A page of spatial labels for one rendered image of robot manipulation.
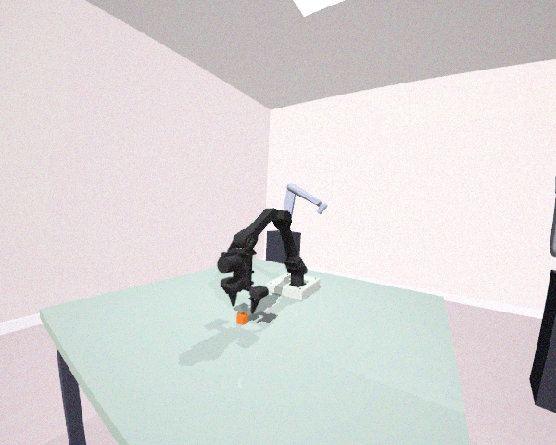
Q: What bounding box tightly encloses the orange block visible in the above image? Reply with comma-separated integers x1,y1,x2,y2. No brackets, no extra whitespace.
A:
236,311,249,325

